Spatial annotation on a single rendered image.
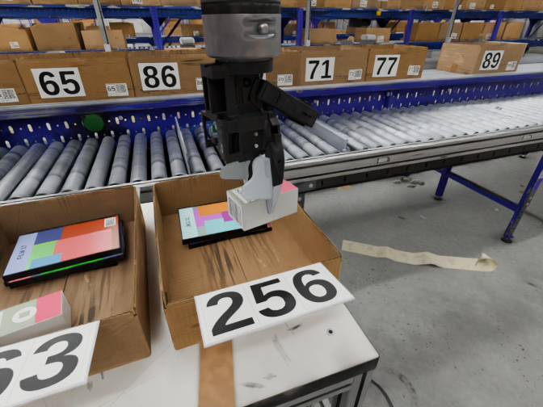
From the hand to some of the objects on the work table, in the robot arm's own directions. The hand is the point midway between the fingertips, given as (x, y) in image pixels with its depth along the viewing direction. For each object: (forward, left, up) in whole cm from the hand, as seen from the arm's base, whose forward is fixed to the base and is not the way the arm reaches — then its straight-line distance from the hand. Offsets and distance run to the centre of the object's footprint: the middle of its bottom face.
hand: (263, 196), depth 48 cm
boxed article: (-7, +36, -20) cm, 42 cm away
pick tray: (+9, +5, -19) cm, 21 cm away
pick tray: (+2, +35, -20) cm, 41 cm away
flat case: (+11, +37, -18) cm, 43 cm away
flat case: (+19, +6, -18) cm, 27 cm away
